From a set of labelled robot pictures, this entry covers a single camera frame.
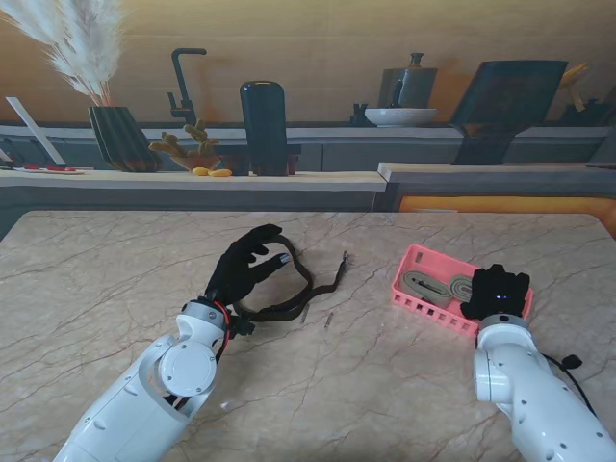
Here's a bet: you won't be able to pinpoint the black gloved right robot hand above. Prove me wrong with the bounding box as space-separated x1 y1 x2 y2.
459 263 531 322

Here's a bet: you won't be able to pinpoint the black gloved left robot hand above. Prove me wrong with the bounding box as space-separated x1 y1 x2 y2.
204 224 293 305

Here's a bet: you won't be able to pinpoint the beige woven belt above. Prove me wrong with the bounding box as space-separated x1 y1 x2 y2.
402 269 452 309
449 273 475 300

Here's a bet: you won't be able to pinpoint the dark woven belt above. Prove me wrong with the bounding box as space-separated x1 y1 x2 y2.
230 235 351 322

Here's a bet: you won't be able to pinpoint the pink plastic storage basket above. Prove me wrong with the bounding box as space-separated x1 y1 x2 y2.
390 244 534 337

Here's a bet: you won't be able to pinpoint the tall black appliance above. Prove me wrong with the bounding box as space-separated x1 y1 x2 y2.
221 80 303 178

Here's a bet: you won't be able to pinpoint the dark ribbed vase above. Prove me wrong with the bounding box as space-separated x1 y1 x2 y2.
87 105 164 173

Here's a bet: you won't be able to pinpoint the black kitchen faucet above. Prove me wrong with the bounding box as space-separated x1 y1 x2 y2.
167 47 208 127

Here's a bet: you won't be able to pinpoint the small black ornament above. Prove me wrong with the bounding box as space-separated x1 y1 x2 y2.
349 102 371 128

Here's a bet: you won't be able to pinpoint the white speckled bowl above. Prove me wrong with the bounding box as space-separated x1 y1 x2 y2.
363 107 439 128

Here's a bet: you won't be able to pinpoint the dark utensil holder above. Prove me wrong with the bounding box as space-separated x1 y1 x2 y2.
560 98 608 128

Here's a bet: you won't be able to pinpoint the plate with red chillies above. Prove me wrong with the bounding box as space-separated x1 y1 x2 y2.
13 164 87 175

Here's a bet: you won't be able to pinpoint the yellow wooden utensil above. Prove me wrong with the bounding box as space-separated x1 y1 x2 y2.
559 63 591 113

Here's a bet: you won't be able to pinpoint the white slanted board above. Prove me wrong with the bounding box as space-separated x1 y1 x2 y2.
5 95 64 166

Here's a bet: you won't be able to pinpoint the white pampas grass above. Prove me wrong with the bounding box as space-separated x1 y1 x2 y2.
0 0 125 108

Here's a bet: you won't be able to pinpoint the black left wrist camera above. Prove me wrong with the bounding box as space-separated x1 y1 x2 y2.
229 317 256 339

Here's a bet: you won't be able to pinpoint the left arm red black cables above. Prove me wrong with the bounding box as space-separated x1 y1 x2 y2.
211 302 232 365

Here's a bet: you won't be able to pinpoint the arm red black cables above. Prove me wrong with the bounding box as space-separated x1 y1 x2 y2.
211 302 232 365
543 353 601 420

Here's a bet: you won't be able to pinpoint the right arm red black cables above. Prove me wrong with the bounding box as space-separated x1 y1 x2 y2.
543 353 601 420

